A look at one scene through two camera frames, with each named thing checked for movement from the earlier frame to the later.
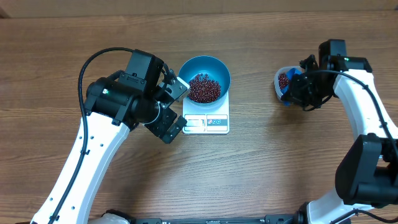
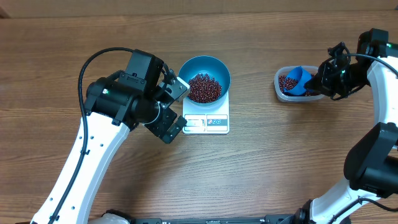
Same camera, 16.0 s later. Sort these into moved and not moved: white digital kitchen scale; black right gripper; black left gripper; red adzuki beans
Moved: black right gripper
Not moved: white digital kitchen scale; black left gripper; red adzuki beans
